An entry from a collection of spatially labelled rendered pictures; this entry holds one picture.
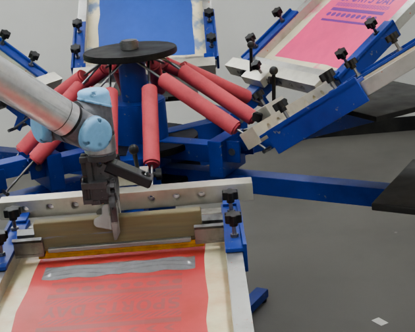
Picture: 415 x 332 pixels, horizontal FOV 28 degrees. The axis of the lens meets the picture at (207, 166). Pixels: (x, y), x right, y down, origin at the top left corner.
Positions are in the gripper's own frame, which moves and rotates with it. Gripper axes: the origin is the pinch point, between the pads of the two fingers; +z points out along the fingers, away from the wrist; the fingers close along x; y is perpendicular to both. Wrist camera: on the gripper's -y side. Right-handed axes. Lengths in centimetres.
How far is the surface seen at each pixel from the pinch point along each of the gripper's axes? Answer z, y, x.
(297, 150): 102, -87, -383
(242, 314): 3, -27, 42
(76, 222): -3.6, 9.9, 1.5
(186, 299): 6.3, -15.9, 27.0
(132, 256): 6.3, -2.8, 1.9
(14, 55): -21, 52, -145
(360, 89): -27, -62, -13
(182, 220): -1.9, -15.6, 1.5
